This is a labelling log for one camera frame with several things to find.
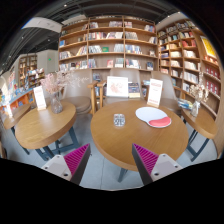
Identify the wooden armchair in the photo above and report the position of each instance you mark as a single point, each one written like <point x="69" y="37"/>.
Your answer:
<point x="133" y="76"/>
<point x="81" y="91"/>

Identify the armchair right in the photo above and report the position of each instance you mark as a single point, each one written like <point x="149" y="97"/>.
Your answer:
<point x="168" y="96"/>

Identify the glass vase with dried flowers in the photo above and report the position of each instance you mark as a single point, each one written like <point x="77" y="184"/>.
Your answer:
<point x="200" y="92"/>

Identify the glass vase with pink flowers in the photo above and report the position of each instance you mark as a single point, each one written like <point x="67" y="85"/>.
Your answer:
<point x="53" y="83"/>

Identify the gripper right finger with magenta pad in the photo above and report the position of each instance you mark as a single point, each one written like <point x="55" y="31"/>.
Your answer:
<point x="152" y="166"/>

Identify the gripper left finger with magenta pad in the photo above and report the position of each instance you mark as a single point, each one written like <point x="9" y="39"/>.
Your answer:
<point x="70" y="167"/>

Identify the right wooden bookshelf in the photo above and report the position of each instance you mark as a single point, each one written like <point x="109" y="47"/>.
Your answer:
<point x="185" y="53"/>

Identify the wooden armchair left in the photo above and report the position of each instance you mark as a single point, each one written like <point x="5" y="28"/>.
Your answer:
<point x="81" y="91"/>

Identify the wooden right table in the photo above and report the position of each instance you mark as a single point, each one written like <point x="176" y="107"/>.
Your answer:
<point x="202" y="124"/>

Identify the white and red mouse pad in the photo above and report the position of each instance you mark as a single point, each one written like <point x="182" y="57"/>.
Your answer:
<point x="154" y="117"/>

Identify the far left bookshelf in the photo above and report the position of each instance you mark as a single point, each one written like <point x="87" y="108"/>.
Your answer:
<point x="29" y="74"/>

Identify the white picture board with red drawing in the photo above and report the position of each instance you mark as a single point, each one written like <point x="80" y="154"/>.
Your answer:
<point x="117" y="86"/>

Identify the round wooden left table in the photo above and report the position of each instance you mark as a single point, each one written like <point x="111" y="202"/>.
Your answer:
<point x="40" y="130"/>

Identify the white sign on table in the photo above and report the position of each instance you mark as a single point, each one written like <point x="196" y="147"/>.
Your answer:
<point x="155" y="92"/>
<point x="39" y="98"/>

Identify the wooden armchair centre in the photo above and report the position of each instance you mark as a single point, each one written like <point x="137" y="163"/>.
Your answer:
<point x="133" y="76"/>

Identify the white sign on left table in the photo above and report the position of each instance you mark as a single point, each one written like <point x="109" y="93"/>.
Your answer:
<point x="39" y="98"/>

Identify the white sign on centre table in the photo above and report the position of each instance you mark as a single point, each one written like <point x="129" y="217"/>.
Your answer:
<point x="155" y="92"/>

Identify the large wooden bookshelf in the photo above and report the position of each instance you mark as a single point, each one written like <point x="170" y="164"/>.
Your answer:
<point x="105" y="42"/>

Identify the dark book on chair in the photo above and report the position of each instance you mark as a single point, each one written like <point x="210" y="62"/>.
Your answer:
<point x="134" y="90"/>

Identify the transparent computer mouse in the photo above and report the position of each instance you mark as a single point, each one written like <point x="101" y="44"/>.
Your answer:
<point x="119" y="120"/>

